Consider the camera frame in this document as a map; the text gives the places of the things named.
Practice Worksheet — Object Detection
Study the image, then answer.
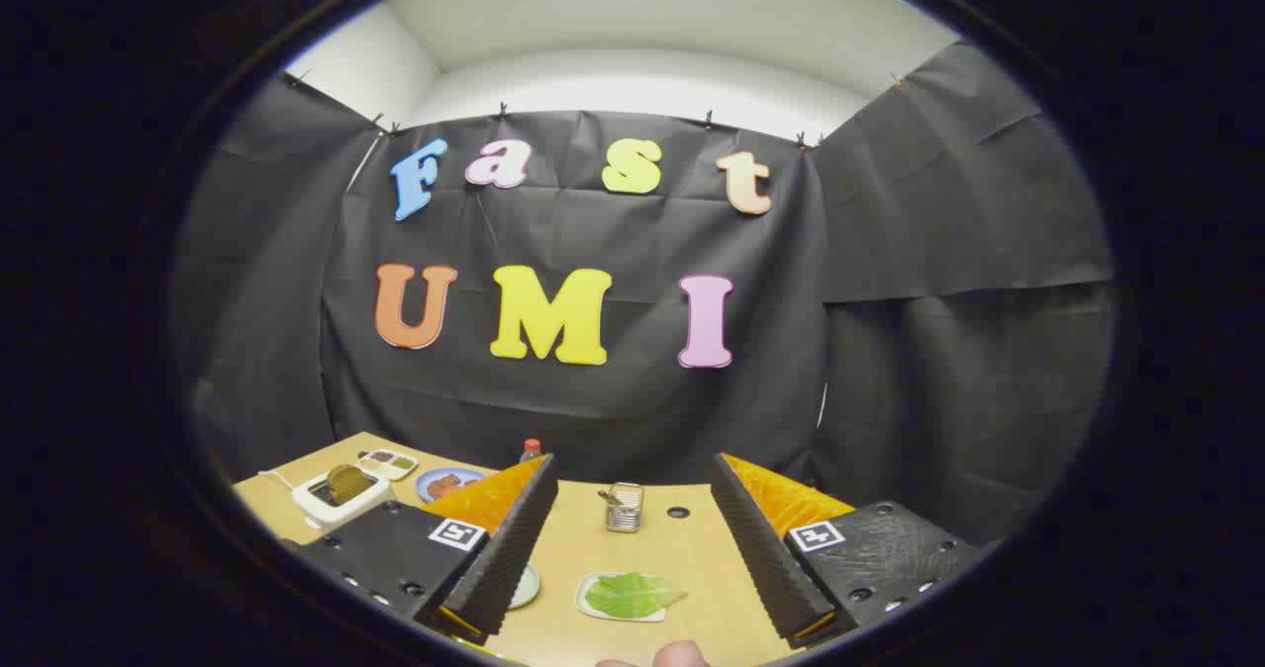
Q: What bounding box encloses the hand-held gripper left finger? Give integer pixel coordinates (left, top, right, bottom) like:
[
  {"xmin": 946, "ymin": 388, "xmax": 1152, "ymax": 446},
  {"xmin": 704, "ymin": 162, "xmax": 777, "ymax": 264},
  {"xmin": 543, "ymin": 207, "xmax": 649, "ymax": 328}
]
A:
[{"xmin": 287, "ymin": 453, "xmax": 559, "ymax": 646}]

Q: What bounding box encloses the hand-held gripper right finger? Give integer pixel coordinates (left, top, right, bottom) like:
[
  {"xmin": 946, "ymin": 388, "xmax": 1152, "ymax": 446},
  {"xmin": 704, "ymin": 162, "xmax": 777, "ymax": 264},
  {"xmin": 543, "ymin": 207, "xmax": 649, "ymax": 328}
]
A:
[{"xmin": 710, "ymin": 453, "xmax": 989, "ymax": 648}]

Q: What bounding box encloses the brown toast slice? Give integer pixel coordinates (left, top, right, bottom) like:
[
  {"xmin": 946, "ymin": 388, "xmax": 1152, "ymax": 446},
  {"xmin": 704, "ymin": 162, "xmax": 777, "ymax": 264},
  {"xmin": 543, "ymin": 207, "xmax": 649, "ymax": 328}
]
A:
[{"xmin": 326, "ymin": 464, "xmax": 373, "ymax": 506}]

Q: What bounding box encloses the blue round plate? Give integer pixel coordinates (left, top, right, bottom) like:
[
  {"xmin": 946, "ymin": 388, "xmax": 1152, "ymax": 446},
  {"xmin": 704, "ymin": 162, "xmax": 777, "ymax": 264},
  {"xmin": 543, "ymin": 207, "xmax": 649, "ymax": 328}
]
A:
[{"xmin": 415, "ymin": 466, "xmax": 487, "ymax": 504}]

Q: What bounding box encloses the white square plate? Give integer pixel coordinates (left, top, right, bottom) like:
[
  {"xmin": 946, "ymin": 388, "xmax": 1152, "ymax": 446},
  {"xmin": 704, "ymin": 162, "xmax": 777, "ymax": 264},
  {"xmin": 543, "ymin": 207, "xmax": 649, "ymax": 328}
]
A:
[{"xmin": 575, "ymin": 571, "xmax": 683, "ymax": 624}]

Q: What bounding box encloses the green lettuce leaf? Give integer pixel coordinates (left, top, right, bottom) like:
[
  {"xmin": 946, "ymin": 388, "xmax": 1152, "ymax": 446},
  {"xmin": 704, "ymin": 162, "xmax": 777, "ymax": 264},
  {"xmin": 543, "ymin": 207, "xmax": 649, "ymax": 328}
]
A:
[{"xmin": 583, "ymin": 573, "xmax": 688, "ymax": 620}]

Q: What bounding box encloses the white divided condiment tray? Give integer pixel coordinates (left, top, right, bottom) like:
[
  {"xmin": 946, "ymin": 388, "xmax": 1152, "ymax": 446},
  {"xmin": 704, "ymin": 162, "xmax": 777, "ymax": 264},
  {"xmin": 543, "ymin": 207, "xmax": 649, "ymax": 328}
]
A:
[{"xmin": 356, "ymin": 449, "xmax": 419, "ymax": 482}]

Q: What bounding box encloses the white toaster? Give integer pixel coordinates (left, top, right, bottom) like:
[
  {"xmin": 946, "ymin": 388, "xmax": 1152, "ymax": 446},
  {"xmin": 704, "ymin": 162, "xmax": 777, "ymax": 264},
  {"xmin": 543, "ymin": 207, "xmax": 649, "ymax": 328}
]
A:
[{"xmin": 292, "ymin": 464, "xmax": 394, "ymax": 532}]

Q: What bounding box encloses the black backdrop cloth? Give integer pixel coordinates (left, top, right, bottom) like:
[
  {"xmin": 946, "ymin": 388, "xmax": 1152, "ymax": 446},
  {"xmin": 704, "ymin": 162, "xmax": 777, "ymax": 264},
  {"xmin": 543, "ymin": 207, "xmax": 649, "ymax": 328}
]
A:
[{"xmin": 168, "ymin": 40, "xmax": 1118, "ymax": 549}]

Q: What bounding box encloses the metal wire basket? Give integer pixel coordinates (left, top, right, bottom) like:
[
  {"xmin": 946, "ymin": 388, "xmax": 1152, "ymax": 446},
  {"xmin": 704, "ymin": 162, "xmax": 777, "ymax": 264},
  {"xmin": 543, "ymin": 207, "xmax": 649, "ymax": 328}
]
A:
[{"xmin": 598, "ymin": 481, "xmax": 645, "ymax": 534}]

